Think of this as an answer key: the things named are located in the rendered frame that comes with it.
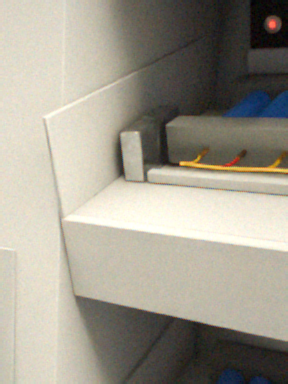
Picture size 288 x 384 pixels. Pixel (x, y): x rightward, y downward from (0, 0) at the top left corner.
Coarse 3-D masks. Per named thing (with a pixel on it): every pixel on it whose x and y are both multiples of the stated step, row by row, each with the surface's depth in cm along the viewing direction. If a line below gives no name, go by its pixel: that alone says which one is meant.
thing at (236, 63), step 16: (224, 0) 42; (240, 0) 41; (224, 16) 42; (240, 16) 42; (224, 32) 42; (240, 32) 42; (224, 48) 42; (240, 48) 42; (224, 64) 43; (240, 64) 42; (224, 80) 43; (224, 96) 43; (208, 336) 46; (224, 336) 46; (208, 352) 47
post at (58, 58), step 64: (0, 0) 28; (64, 0) 26; (128, 0) 30; (192, 0) 37; (0, 64) 28; (64, 64) 26; (128, 64) 31; (0, 128) 29; (0, 192) 29; (64, 256) 28; (64, 320) 29; (128, 320) 36
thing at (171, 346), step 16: (176, 320) 42; (160, 336) 40; (176, 336) 42; (240, 336) 42; (256, 336) 41; (160, 352) 40; (176, 352) 42; (224, 352) 41; (240, 352) 41; (256, 352) 41; (272, 352) 41; (144, 368) 38; (160, 368) 40; (176, 368) 43; (192, 368) 44; (208, 368) 44; (224, 368) 41; (240, 368) 40; (256, 368) 40; (272, 368) 39
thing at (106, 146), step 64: (256, 0) 37; (192, 64) 38; (256, 64) 39; (64, 128) 26; (128, 128) 30; (192, 128) 30; (256, 128) 29; (64, 192) 27; (128, 192) 29; (192, 192) 28; (256, 192) 27; (128, 256) 27; (192, 256) 25; (256, 256) 23; (192, 320) 26; (256, 320) 25
